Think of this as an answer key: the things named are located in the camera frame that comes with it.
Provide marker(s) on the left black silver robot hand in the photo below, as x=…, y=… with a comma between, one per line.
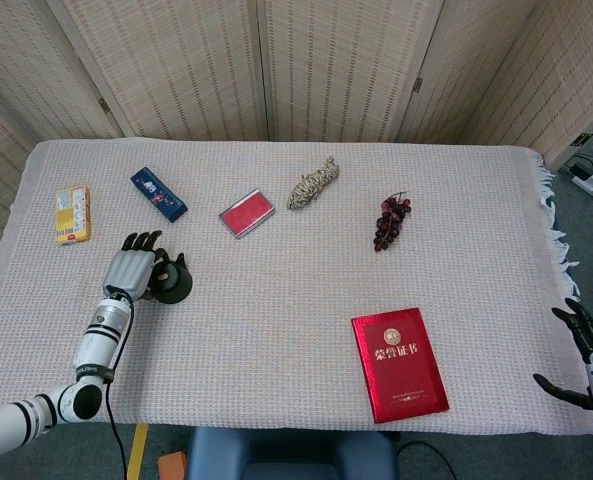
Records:
x=128, y=270

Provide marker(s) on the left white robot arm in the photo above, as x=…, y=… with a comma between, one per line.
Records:
x=91, y=350

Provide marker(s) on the yellow snack box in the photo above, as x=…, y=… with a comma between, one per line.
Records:
x=73, y=214

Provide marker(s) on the dark blue patterned box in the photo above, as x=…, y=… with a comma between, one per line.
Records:
x=158, y=194

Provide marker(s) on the red ink pad tin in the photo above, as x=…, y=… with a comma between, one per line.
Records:
x=247, y=213

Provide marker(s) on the white woven tablecloth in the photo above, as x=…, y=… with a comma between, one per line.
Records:
x=296, y=300

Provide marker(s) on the yellow floor tape strip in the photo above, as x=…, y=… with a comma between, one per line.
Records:
x=137, y=452

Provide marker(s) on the red certificate book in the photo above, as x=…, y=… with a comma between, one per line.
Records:
x=401, y=365

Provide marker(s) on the orange block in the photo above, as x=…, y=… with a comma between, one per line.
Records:
x=172, y=466

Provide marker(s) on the blue chair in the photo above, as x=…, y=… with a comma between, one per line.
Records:
x=291, y=455

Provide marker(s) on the dark red grape bunch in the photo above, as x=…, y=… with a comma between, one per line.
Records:
x=390, y=225

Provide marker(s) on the beige woven folding screen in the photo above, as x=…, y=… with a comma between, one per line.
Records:
x=326, y=65

